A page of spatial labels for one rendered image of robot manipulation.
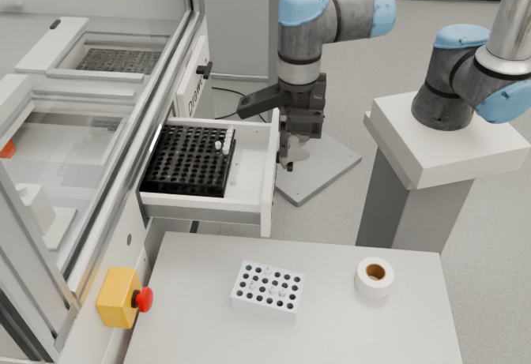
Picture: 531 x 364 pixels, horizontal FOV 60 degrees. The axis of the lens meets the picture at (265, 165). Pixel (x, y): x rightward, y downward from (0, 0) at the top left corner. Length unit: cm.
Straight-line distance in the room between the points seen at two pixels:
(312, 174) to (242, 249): 124
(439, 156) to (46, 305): 86
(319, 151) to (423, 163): 122
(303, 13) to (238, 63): 207
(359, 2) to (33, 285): 61
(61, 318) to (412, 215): 97
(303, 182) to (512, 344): 102
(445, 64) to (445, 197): 41
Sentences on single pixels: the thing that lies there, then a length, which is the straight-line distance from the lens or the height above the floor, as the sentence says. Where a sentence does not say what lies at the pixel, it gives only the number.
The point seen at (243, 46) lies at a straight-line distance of 273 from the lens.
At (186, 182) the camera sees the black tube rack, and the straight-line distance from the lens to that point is 92.
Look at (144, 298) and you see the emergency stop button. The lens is 78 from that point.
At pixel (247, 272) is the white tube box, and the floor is 80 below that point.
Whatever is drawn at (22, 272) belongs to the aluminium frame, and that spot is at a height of 111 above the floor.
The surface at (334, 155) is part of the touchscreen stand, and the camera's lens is 228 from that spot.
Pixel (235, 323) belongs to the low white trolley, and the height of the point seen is 76.
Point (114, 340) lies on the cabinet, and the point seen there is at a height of 78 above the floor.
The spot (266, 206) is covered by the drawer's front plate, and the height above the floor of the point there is 91.
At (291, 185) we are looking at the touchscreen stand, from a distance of 210.
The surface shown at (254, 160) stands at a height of 84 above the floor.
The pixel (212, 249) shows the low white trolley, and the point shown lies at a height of 76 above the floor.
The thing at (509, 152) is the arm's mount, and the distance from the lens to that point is 122.
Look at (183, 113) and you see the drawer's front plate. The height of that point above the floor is 87.
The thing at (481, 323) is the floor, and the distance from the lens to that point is 191.
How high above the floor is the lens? 155
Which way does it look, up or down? 43 degrees down
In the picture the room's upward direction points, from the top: straight up
